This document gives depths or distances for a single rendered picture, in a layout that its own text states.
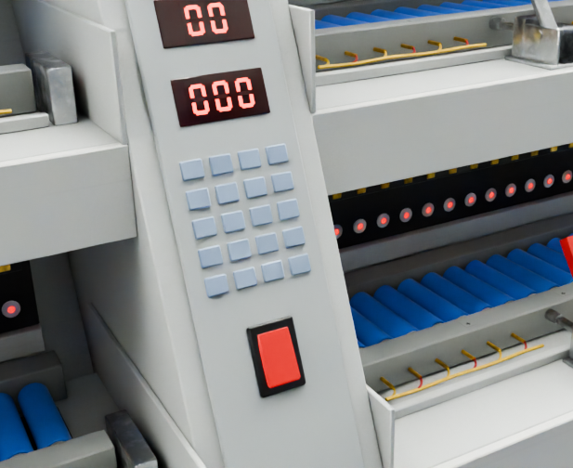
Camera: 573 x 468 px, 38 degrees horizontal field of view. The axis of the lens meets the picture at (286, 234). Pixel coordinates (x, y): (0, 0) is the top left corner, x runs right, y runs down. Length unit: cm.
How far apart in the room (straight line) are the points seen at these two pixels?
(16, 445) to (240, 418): 13
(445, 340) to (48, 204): 26
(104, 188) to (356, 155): 13
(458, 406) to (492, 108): 17
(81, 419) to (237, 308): 16
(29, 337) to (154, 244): 17
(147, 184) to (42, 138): 6
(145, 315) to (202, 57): 13
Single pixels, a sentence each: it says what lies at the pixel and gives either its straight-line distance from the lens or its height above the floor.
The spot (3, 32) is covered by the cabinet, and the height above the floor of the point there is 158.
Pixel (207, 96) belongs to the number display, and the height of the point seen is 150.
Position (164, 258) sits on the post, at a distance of 38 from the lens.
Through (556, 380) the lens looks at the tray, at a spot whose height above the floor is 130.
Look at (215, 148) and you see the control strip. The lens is 39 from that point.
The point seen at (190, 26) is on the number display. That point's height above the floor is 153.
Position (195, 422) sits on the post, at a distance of 39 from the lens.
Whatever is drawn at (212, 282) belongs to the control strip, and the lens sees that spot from 38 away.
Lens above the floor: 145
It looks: 3 degrees down
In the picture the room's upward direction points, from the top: 12 degrees counter-clockwise
